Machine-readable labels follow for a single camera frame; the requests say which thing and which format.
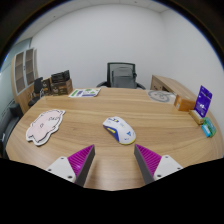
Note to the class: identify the black mesh office chair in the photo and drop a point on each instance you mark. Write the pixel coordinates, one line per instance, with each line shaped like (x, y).
(109, 68)

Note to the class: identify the purple retail package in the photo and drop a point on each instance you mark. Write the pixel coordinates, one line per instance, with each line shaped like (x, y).
(203, 101)

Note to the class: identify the black open tray box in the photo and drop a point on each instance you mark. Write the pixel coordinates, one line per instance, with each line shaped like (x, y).
(60, 76)

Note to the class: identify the pink pig-shaped mouse pad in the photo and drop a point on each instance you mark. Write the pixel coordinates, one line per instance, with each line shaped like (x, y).
(45, 126)

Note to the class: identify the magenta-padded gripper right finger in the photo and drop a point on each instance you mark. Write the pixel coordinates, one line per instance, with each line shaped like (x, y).
(165, 165)

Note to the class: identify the orange cardboard box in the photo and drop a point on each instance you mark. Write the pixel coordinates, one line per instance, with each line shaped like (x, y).
(184, 104)

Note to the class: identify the large dark brown carton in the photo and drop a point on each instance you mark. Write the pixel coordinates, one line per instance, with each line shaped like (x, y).
(62, 88)

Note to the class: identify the small tan box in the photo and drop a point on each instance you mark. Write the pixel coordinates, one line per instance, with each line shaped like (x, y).
(196, 117)

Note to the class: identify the grey backpack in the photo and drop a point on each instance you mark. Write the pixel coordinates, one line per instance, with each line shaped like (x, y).
(123, 78)

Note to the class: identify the wooden side desk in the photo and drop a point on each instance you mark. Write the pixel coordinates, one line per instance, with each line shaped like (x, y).
(170, 84)

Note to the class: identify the wooden shelf unit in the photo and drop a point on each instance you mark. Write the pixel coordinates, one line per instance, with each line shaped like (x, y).
(24, 71)

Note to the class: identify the white blue yellow computer mouse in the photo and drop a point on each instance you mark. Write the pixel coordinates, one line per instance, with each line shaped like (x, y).
(120, 130)

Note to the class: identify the printed white sticker sheet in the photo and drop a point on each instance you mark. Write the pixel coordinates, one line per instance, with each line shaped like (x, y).
(85, 92)

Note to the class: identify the teal green box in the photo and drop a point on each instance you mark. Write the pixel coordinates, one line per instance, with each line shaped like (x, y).
(209, 127)

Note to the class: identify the round grey pad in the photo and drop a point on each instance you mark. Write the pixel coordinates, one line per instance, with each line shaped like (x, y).
(160, 96)

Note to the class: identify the small dark brown carton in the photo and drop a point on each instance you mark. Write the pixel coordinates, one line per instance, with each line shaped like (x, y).
(46, 87)

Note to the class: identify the small black swivel chair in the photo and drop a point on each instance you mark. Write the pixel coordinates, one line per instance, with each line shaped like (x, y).
(37, 87)

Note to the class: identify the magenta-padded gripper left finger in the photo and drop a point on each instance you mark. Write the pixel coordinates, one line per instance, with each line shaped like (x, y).
(63, 166)

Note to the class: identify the black armchair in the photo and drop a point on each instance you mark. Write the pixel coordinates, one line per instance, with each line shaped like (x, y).
(8, 126)

